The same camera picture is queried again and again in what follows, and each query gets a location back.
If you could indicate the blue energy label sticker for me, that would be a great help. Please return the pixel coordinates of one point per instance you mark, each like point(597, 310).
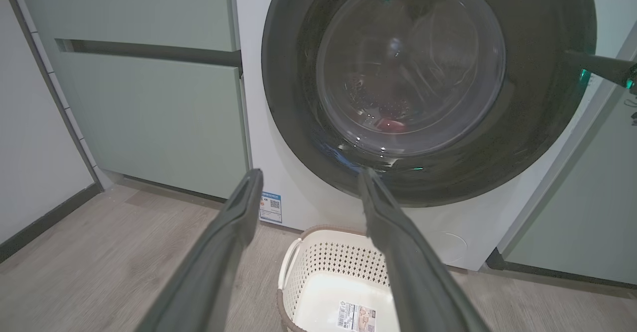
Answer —
point(271, 207)

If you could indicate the white washing machine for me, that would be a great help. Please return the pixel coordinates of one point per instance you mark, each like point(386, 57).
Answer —
point(278, 172)

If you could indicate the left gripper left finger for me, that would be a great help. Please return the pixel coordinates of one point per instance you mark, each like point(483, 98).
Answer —
point(214, 262)

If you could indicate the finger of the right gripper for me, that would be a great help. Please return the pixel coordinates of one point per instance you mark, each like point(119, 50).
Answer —
point(607, 68)

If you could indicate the black baseboard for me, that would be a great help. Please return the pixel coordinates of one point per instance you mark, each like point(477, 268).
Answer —
point(50, 220)

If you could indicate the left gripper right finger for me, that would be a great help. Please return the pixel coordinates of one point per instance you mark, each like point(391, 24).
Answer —
point(408, 262)

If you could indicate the paper label in basket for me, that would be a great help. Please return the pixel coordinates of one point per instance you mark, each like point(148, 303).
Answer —
point(356, 317)

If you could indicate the green cabinet with drawer gap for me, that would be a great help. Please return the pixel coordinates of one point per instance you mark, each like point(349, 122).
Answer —
point(159, 123)

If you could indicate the plain green cabinet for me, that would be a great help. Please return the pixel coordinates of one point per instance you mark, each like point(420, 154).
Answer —
point(587, 212)

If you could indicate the black round washing machine door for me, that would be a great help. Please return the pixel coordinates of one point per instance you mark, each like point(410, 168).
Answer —
point(537, 123)

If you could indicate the cream perforated laundry basket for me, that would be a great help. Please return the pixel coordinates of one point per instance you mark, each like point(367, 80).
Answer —
point(328, 277)

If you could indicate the red and white garment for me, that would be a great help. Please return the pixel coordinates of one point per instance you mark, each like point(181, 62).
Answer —
point(391, 125)

